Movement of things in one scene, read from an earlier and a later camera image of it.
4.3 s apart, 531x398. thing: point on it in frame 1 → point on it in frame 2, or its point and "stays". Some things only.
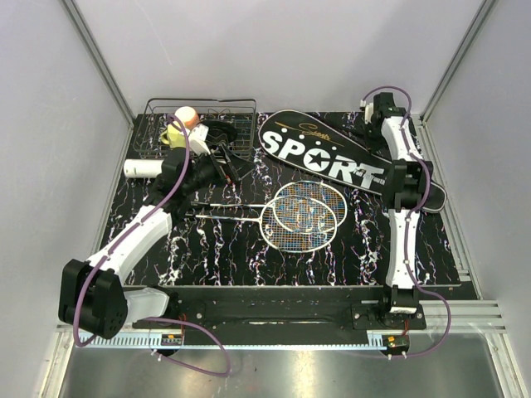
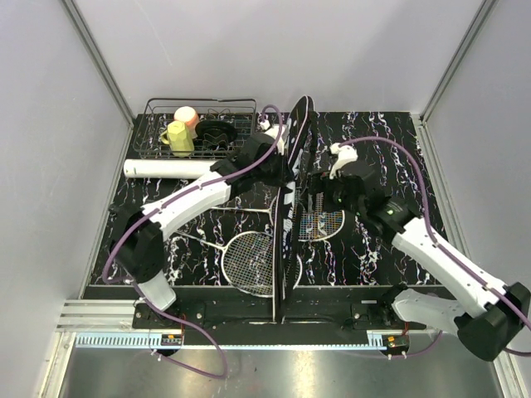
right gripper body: (374, 139) → (334, 197)
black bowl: (220, 133) stays
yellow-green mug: (173, 138) stays
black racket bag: (318, 148) → (285, 245)
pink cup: (188, 117) stays
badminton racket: (293, 223) → (248, 259)
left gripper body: (206, 172) → (274, 173)
